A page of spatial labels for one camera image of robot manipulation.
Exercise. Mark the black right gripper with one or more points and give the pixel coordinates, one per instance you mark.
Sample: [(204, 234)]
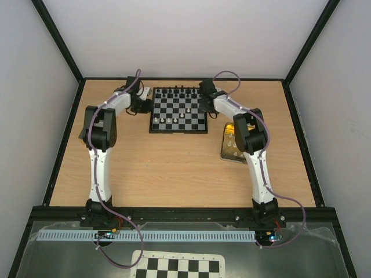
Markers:
[(203, 105)]

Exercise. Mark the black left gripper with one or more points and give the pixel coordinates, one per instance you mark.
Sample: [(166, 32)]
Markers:
[(149, 108)]

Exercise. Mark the black grey chess board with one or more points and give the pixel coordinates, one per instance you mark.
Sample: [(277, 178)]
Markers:
[(170, 102)]

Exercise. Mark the gold metal tray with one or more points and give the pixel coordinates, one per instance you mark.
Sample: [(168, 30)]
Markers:
[(229, 150)]

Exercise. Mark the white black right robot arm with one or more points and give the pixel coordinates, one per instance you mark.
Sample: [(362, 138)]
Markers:
[(252, 139)]

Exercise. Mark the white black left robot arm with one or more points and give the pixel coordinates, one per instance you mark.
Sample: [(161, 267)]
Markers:
[(99, 133)]

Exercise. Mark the checkered calibration board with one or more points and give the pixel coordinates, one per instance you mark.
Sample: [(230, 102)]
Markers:
[(155, 264)]

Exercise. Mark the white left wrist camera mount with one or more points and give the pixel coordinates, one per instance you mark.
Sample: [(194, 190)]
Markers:
[(145, 93)]

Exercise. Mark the black mounting rail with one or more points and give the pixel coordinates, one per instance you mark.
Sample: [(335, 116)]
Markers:
[(239, 218)]

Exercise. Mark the white slotted cable duct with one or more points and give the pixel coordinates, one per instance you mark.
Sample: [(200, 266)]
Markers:
[(147, 236)]

